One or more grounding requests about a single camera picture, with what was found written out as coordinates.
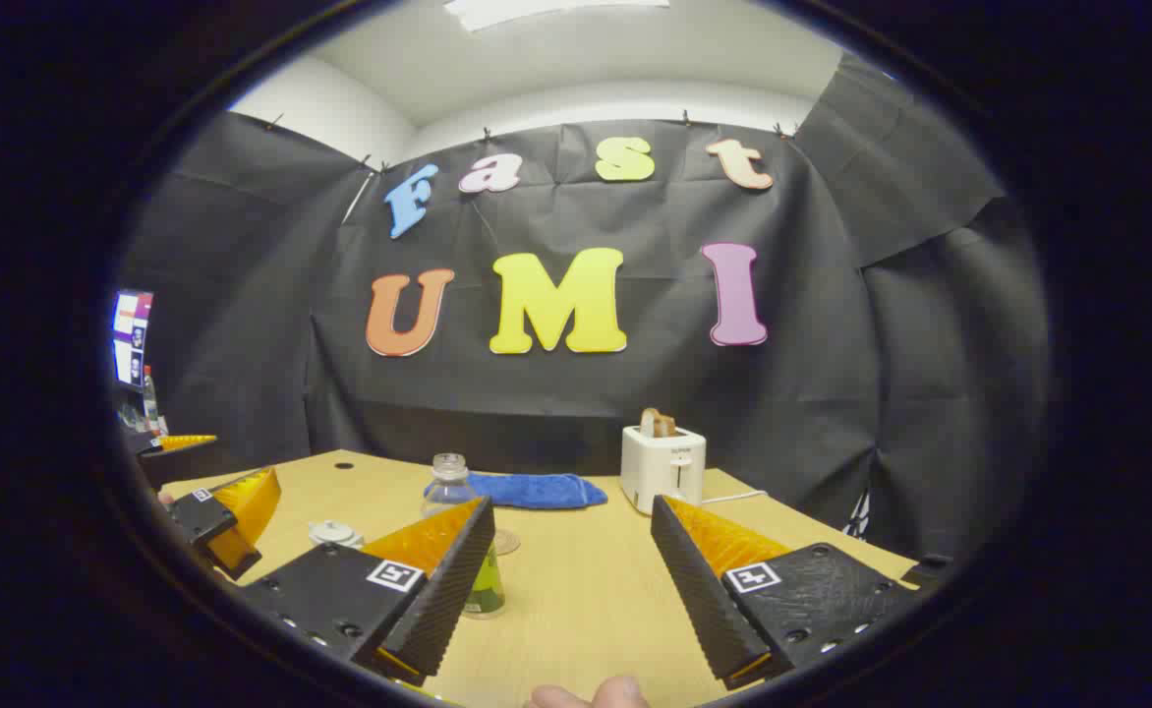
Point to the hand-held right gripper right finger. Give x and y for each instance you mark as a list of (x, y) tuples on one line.
[(699, 590)]

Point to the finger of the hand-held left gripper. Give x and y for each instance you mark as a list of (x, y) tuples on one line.
[(201, 519), (178, 460)]

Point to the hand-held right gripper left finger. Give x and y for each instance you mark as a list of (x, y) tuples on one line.
[(448, 590)]

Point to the round wooden coaster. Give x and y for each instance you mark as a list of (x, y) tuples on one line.
[(507, 542)]

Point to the clear green-label water bottle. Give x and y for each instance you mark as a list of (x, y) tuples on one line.
[(448, 492)]

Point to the red-label plastic bottle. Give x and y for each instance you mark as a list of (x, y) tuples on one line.
[(150, 403)]

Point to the white toaster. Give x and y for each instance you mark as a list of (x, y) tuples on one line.
[(662, 470)]

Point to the computer monitor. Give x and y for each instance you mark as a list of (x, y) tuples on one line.
[(132, 339)]

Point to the blue towel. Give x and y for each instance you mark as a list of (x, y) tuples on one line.
[(542, 490)]

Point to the bread slice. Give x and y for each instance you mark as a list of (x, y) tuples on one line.
[(659, 424)]

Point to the black backdrop cloth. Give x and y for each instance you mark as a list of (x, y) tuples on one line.
[(832, 344)]

